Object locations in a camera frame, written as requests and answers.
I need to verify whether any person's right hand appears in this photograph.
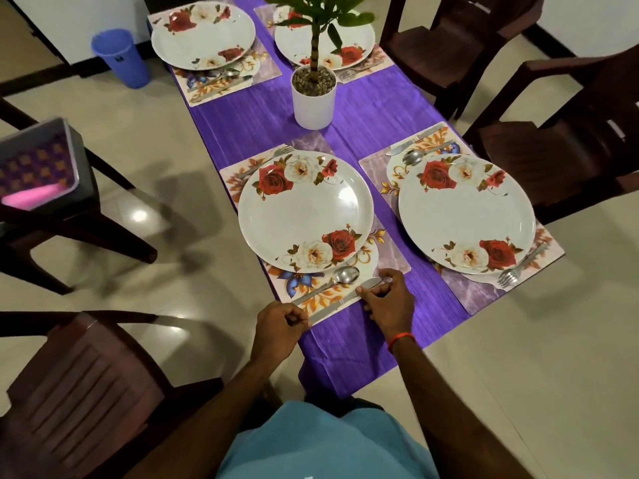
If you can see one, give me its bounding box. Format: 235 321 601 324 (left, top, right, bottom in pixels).
356 268 417 347

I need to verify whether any person's left hand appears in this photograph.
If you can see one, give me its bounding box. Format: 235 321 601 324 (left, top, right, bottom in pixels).
248 299 312 373

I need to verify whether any steel table knife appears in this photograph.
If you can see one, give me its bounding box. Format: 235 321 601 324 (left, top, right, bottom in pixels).
194 77 257 102
298 277 387 321

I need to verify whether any steel spoon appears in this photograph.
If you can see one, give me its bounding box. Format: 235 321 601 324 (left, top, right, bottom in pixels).
298 265 361 301
401 144 463 168

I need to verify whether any white floral plate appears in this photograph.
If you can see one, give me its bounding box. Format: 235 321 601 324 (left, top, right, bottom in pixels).
238 149 375 275
272 5 379 73
150 1 259 73
397 154 538 286

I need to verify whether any steel fork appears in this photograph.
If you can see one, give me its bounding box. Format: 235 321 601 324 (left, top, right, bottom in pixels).
496 242 552 291
232 144 301 186

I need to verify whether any grey plastic tray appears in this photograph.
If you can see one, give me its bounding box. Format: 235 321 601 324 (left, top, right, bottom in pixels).
0 117 102 222

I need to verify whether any steel cutlery piece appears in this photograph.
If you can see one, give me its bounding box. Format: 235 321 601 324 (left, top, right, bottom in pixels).
188 65 247 92

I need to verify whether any person's right forearm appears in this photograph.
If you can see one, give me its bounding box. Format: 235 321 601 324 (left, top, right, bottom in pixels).
389 336 533 479

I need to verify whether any person's left forearm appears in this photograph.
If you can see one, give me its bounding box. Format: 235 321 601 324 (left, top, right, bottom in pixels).
124 354 293 479

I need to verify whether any person's teal t-shirt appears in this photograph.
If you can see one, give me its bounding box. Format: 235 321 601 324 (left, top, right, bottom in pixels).
216 400 441 479

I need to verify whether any purple tablecloth table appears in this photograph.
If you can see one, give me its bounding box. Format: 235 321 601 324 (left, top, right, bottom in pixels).
184 0 475 400

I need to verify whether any red wrist thread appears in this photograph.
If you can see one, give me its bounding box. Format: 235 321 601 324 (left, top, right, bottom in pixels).
385 331 417 353

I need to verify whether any green plant in white pot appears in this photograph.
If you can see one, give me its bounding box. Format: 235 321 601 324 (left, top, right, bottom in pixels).
262 0 377 132

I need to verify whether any checkered purple orange cloth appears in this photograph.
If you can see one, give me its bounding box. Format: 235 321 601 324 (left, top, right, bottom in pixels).
0 139 83 200

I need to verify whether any blue plastic bucket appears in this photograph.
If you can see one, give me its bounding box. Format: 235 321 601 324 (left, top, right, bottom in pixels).
91 29 152 90

